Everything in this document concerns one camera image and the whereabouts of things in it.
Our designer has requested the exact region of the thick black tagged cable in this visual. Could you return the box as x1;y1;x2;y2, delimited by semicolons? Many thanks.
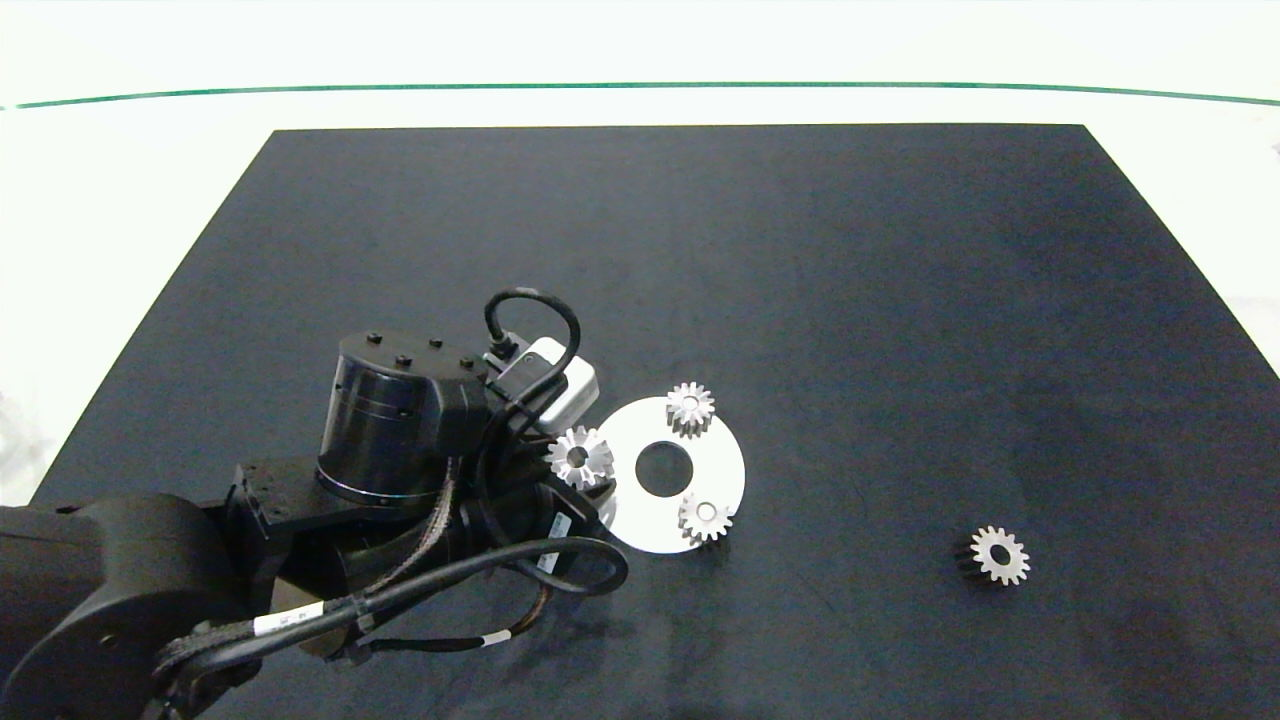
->
155;537;630;691

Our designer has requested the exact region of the thin black camera cable loop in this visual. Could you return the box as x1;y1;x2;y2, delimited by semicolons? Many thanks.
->
484;288;583;421

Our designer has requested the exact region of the small steel gear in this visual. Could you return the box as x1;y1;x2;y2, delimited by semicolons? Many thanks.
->
678;491;735;547
665;381;717;438
953;526;1031;587

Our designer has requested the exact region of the large steel gear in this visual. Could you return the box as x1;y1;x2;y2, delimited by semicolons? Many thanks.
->
547;426;615;491

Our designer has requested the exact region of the braided brown cable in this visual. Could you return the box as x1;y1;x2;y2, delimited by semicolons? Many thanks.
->
380;460;461;591

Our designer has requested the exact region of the round white plate with pins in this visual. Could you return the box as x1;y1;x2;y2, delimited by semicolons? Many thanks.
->
596;397;747;555

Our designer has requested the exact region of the boxy silver wrist camera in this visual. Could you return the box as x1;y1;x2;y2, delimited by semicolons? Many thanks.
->
484;337;600;433

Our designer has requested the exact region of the dark mat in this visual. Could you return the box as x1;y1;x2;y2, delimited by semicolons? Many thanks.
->
0;124;1280;720

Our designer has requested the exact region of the thin black tagged cable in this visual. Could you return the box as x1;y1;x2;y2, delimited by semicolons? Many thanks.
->
340;585;556;661

